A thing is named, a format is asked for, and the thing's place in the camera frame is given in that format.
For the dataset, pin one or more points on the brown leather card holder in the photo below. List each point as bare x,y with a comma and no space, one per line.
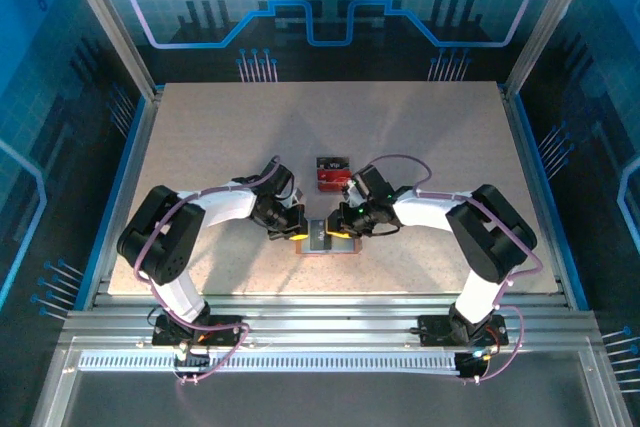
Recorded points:
347,246

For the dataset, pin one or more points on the black VIP card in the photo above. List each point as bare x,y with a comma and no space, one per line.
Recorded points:
332,163
320,239

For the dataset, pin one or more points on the red credit card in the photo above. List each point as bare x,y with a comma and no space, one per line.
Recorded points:
331,181

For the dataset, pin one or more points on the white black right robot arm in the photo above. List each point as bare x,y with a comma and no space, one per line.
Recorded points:
490,237

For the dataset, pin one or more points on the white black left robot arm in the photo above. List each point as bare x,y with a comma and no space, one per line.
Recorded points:
160,237

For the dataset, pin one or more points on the aluminium front beam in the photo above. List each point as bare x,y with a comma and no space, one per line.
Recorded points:
325,322

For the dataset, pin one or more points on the black connector box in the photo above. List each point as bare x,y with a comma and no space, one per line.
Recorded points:
470,366
192,361

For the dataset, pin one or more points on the dark grey front panel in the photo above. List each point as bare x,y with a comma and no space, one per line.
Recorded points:
320,402

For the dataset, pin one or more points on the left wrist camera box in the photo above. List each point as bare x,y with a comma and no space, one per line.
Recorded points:
298,197

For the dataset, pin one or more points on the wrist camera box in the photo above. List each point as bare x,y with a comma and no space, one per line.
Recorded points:
298,197
354,192

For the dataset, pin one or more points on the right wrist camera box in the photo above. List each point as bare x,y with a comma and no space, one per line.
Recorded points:
354,192

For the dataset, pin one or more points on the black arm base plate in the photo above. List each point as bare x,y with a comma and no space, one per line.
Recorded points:
432,332
162,336

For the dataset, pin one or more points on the aluminium side rail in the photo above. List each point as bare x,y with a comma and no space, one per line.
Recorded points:
141,147
523,147

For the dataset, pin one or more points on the aluminium frame post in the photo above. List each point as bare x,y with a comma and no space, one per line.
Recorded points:
111,22
548,22

